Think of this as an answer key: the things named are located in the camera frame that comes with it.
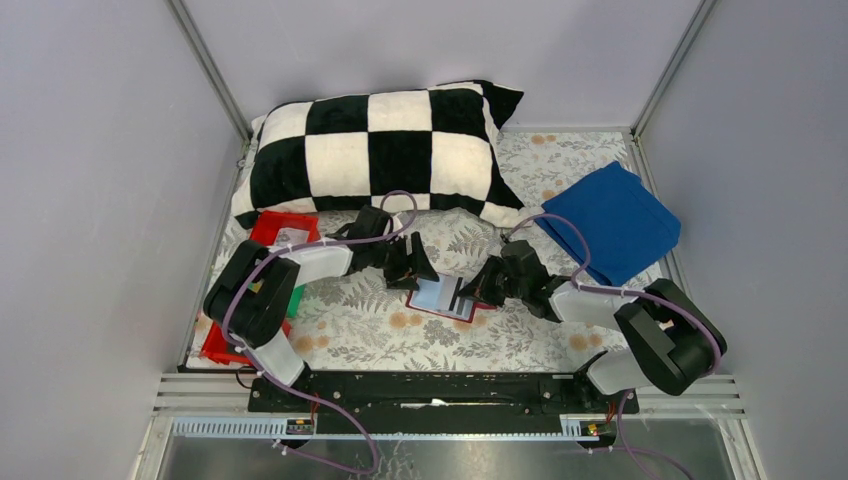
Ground red plastic bin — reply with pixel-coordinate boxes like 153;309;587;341
199;323;253;367
249;211;320;246

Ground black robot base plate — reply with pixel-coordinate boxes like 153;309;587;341
248;371;621;428

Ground red plastic bin near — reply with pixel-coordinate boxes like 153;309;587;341
199;323;253;367

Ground red leather card holder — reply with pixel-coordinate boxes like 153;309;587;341
406;274;494;323

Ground grey slotted cable duct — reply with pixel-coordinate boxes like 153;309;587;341
172;411;614;443

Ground red plastic bin far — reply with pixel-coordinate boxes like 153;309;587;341
249;211;320;246

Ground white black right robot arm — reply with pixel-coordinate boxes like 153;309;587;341
458;240;727;396

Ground grey striped credit card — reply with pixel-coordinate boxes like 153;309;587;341
435;274;475;322

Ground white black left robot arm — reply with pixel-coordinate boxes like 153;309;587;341
202;206;438;387

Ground green plastic bin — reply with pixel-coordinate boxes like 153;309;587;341
286;285;305;318

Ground floral patterned table mat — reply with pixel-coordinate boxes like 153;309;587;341
289;131;638;372

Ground black white checkered pillow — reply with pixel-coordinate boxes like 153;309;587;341
231;80;525;229

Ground blue folded cloth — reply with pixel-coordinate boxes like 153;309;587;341
542;162;681;287

